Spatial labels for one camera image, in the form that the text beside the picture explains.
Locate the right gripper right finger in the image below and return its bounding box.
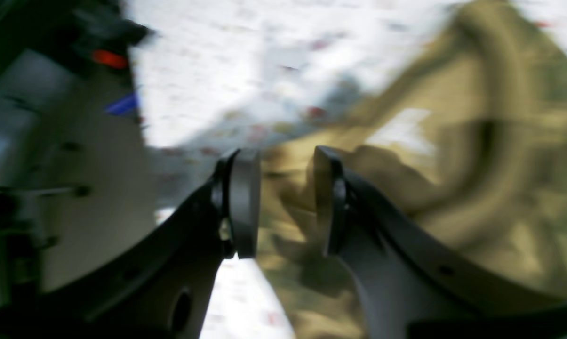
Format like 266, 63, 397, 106
314, 146, 567, 339

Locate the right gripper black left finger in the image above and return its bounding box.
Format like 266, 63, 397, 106
0, 148, 261, 339

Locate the camouflage T-shirt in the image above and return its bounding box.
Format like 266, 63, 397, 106
259, 0, 567, 339

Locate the terrazzo pattern table cloth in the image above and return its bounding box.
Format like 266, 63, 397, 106
125, 0, 567, 339

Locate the red clamp right corner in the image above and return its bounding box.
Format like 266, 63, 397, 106
92, 49, 128, 70

